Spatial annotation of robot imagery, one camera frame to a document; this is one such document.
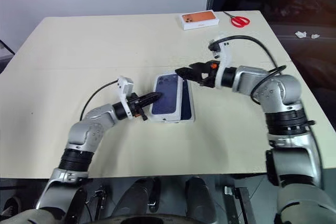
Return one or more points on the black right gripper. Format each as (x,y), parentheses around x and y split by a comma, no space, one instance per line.
(210,77)

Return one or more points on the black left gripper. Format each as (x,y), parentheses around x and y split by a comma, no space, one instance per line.
(136,106)

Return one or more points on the white phone box lid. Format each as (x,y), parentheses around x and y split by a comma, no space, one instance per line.
(166,95)

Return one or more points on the dark blue smartphone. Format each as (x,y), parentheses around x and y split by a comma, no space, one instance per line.
(187,100)

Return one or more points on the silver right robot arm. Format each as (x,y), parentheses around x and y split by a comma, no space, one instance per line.
(283,108)

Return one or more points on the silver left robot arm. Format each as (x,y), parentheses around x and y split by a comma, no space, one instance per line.
(89,129)

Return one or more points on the white phone box base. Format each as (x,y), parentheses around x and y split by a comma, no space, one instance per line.
(193,119)

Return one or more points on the orange phone print box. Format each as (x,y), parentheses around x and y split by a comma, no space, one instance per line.
(199,19)

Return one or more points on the dark rounded shape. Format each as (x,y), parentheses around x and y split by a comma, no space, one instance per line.
(200,197)

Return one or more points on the crumpled white paper scrap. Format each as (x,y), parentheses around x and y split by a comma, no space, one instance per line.
(315,36)
(300,34)

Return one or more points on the dark robot torso rim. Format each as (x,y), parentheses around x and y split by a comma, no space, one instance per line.
(162,220)

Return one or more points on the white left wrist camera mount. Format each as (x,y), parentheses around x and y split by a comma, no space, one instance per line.
(126,85)

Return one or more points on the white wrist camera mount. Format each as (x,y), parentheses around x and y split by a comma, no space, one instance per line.
(126,85)
(225,53)

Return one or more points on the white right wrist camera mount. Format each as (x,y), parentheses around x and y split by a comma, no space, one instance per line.
(225,53)

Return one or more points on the black metal bracket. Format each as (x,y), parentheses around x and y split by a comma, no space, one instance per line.
(101,200)
(240,203)

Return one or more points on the dark metal frame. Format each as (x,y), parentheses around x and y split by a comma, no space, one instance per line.
(5,48)

